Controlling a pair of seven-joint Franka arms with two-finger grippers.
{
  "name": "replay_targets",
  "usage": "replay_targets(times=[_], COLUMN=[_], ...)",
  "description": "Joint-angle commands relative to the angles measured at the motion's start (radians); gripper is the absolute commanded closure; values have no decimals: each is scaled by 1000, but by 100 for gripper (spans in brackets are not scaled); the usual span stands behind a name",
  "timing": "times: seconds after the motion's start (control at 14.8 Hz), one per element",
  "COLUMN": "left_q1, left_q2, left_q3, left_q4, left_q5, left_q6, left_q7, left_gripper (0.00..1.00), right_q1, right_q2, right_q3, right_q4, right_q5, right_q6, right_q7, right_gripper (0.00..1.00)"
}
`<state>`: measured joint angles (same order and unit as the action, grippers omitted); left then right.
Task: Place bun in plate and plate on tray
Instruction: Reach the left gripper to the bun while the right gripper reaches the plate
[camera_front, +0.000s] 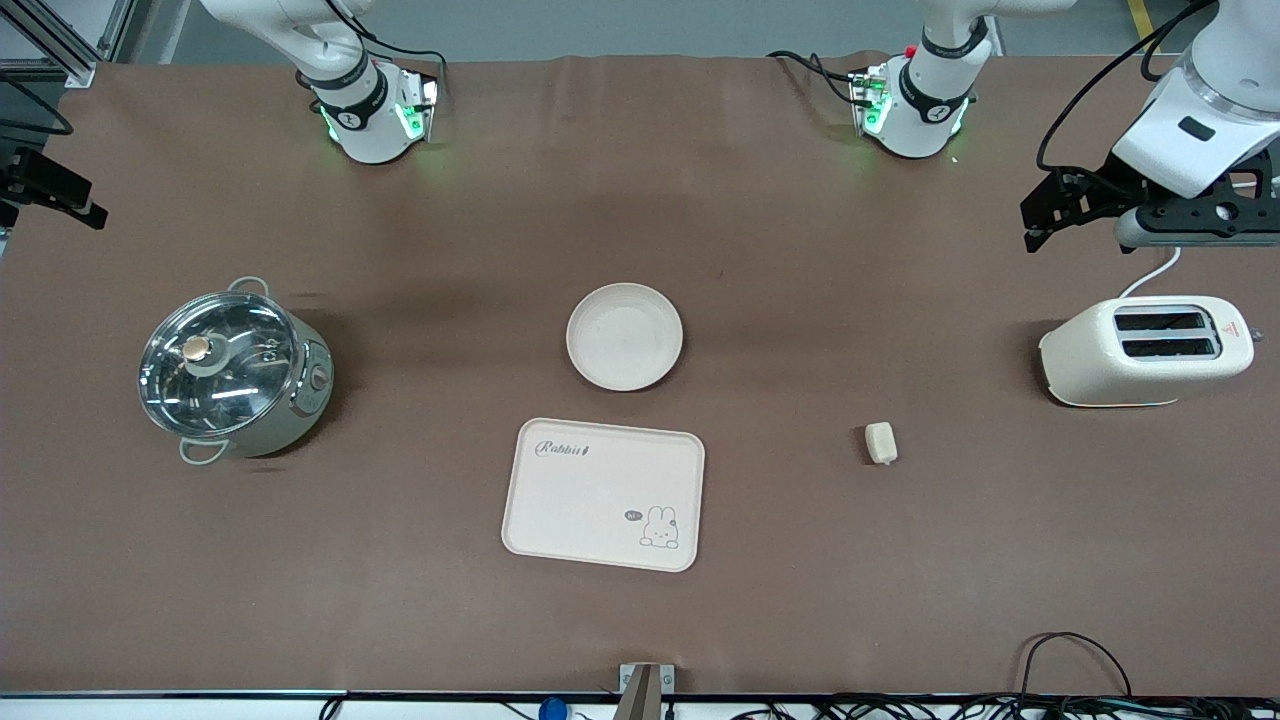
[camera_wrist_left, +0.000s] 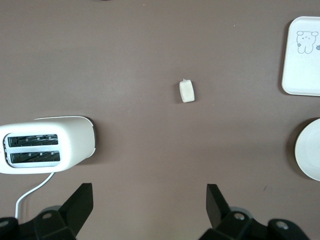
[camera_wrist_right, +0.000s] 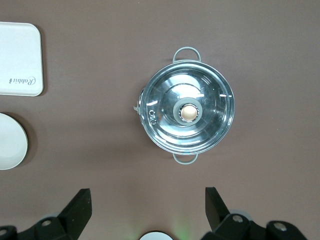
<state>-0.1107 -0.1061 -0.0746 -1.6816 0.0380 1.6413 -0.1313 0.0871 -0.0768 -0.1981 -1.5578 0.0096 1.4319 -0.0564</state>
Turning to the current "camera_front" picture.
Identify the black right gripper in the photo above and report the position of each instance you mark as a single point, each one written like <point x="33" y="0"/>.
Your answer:
<point x="40" y="178"/>

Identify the glass pot lid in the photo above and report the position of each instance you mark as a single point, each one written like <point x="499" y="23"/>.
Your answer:
<point x="215" y="365"/>

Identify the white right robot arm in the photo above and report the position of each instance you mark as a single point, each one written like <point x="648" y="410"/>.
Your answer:
<point x="362" y="110"/>

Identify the metal table edge bracket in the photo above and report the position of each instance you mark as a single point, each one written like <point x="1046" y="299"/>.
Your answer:
<point x="642" y="690"/>

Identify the small white bun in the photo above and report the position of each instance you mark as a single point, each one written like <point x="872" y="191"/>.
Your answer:
<point x="881" y="443"/>

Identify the round cream plate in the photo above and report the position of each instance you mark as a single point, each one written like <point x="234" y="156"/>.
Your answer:
<point x="624" y="337"/>

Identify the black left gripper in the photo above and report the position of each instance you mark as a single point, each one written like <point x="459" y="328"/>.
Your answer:
<point x="1093" y="187"/>

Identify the cream rabbit print tray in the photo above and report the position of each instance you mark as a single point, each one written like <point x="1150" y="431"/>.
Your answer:
<point x="600" y="495"/>

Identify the cream two-slot toaster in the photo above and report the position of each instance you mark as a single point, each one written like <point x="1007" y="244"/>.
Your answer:
<point x="1130" y="375"/>

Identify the brown table mat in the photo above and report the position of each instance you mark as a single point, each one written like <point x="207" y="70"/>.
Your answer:
<point x="640" y="620"/>

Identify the blue round object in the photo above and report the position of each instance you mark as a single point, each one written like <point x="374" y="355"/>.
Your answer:
<point x="553" y="710"/>

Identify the aluminium frame profile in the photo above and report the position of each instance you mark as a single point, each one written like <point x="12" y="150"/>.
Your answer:
<point x="60" y="40"/>

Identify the stainless steel electric pot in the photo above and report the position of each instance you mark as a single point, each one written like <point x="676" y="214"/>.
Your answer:
<point x="305" y="400"/>

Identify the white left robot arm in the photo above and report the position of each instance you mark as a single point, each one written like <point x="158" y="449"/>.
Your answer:
<point x="925" y="95"/>

